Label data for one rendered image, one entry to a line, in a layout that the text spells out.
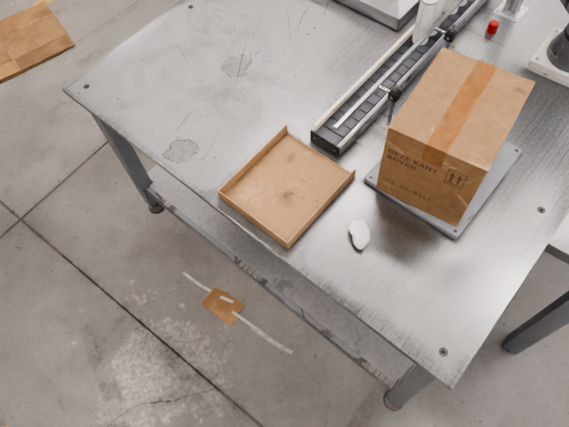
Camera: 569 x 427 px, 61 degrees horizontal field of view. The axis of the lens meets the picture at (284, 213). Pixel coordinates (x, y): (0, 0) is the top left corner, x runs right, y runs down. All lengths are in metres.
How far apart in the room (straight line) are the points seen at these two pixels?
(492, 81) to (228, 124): 0.77
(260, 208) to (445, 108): 0.55
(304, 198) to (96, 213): 1.39
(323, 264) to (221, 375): 0.93
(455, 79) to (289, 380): 1.32
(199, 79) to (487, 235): 1.03
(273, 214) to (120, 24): 2.27
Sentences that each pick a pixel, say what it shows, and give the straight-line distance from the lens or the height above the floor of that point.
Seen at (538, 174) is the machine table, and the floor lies 0.83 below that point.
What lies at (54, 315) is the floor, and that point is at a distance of 2.39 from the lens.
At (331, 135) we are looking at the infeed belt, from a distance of 1.43.
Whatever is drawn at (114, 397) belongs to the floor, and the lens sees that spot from 2.18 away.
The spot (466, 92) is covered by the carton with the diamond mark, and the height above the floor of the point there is 1.12.
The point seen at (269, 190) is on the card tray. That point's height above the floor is 0.83.
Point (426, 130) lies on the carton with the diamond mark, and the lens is 1.17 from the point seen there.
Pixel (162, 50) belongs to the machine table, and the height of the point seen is 0.83.
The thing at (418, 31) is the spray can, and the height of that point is 0.94.
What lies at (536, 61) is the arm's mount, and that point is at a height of 0.87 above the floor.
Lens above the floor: 2.02
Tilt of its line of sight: 61 degrees down
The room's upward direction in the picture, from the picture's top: 7 degrees counter-clockwise
